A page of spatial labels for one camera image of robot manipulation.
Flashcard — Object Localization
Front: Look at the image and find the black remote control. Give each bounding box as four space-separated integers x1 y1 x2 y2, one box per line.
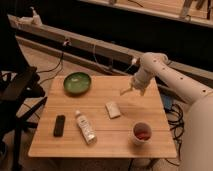
53 115 65 137

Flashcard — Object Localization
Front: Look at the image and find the black cable on floor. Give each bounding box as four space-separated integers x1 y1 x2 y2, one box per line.
35 39 72 84

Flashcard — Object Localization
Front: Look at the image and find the white cup with red contents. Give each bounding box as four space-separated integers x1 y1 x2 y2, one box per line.
131 122 152 145

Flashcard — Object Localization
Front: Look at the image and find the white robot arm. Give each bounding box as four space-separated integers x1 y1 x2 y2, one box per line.
122 52 213 171

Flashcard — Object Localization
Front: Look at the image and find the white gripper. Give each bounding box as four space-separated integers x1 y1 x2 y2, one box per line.
120 76 149 96

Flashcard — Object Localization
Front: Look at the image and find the blue power box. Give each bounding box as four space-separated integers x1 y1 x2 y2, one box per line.
161 95 173 110

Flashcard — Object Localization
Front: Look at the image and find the white sponge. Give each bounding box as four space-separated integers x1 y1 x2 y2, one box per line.
105 101 121 119

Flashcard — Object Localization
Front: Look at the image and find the white plastic bottle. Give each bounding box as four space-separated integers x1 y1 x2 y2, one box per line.
75 110 96 144

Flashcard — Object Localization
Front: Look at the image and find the black cable bundle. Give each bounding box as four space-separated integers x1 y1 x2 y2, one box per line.
166 103 185 167

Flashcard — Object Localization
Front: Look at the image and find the white spray bottle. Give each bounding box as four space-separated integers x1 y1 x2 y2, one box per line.
19 6 43 26

